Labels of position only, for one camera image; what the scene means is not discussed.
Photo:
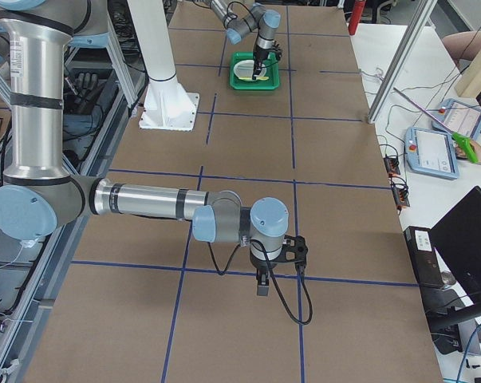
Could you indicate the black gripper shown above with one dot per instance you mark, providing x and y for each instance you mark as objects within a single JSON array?
[
  {"x": 259, "y": 54},
  {"x": 261, "y": 264}
]

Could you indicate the teach pendant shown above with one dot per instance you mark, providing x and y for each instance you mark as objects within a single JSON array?
[
  {"x": 460, "y": 117},
  {"x": 431, "y": 152}
]

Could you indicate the orange black connector block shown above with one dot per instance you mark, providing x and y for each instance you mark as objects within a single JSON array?
[{"x": 391, "y": 164}]

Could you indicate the black computer box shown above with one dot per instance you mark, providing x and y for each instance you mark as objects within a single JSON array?
[{"x": 424, "y": 260}]

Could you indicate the yellow plastic spoon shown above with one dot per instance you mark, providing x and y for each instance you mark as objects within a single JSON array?
[{"x": 251, "y": 79}]

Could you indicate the red fire extinguisher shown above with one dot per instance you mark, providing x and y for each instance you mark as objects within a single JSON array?
[{"x": 357, "y": 11}]

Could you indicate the near teach pendant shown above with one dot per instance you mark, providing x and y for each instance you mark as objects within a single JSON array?
[{"x": 431, "y": 152}]

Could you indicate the green plastic tray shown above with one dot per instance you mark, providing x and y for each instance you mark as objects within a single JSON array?
[{"x": 272, "y": 84}]

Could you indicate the aluminium frame post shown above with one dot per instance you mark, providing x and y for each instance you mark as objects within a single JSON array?
[{"x": 409, "y": 39}]

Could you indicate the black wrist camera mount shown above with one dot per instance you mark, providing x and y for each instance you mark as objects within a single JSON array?
[{"x": 294, "y": 250}]

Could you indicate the far teach pendant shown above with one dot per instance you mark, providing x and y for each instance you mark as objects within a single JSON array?
[{"x": 460, "y": 117}]

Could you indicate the wooden beam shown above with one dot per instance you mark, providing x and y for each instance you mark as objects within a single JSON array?
[{"x": 469, "y": 85}]

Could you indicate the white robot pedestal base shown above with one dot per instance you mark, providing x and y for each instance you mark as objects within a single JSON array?
[{"x": 167, "y": 105}]

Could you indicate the black monitor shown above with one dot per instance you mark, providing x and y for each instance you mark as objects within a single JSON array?
[{"x": 457, "y": 238}]

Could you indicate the green handled grabber tool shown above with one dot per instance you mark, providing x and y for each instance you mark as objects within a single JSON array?
[{"x": 463, "y": 142}]

